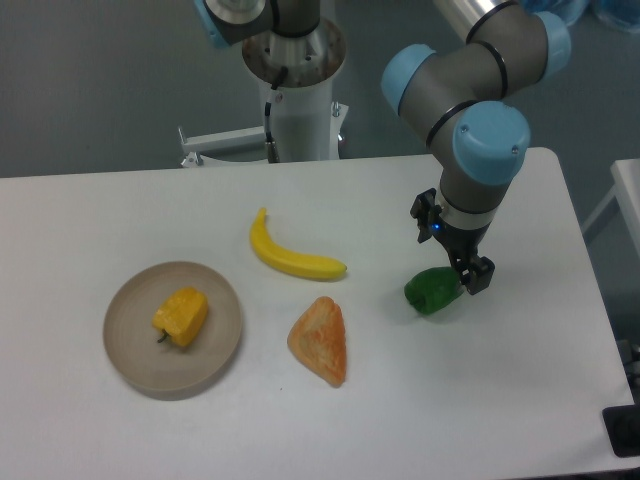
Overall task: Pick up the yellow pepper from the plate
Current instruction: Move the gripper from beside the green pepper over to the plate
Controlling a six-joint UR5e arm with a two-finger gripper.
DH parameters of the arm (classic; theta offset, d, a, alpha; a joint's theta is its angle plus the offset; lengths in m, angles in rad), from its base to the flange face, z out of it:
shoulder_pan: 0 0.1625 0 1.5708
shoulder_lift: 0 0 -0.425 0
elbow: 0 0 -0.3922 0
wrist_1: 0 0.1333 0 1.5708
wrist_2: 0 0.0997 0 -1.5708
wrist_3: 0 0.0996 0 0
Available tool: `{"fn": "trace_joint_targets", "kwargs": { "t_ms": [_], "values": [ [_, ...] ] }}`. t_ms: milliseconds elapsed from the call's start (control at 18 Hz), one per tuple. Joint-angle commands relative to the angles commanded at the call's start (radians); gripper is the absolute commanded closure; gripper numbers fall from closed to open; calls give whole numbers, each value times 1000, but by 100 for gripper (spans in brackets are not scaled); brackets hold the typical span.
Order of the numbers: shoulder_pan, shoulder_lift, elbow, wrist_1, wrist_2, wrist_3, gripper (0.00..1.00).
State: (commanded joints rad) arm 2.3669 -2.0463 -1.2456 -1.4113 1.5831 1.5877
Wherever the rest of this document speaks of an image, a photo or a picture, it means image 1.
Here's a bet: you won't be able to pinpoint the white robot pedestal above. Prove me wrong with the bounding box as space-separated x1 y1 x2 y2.
242 17 346 163

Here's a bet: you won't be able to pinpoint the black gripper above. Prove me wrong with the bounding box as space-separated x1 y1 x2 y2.
410 189 495 295

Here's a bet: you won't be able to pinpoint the black cable with connector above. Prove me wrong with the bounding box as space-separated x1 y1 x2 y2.
263 66 289 164

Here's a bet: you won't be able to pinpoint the green bell pepper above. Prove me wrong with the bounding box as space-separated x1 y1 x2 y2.
404 267 463 316

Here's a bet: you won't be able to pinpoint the beige round plate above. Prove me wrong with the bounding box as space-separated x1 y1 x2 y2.
103 261 242 400

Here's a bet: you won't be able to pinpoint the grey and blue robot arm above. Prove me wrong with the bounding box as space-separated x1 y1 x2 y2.
195 1 571 294

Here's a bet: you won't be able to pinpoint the black device at edge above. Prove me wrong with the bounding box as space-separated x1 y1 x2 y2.
602 404 639 458

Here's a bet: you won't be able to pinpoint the blue plastic bags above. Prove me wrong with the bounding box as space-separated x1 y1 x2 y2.
520 0 639 34

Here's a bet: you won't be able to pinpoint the yellow banana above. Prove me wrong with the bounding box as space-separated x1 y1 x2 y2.
249 207 347 281

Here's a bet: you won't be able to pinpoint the white side table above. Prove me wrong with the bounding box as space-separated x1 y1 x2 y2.
581 158 639 240

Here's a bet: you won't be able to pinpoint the yellow bell pepper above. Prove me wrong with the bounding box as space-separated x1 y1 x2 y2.
152 287 208 347

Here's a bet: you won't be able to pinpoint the orange triangular bread slice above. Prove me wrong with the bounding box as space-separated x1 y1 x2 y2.
287 296 347 388

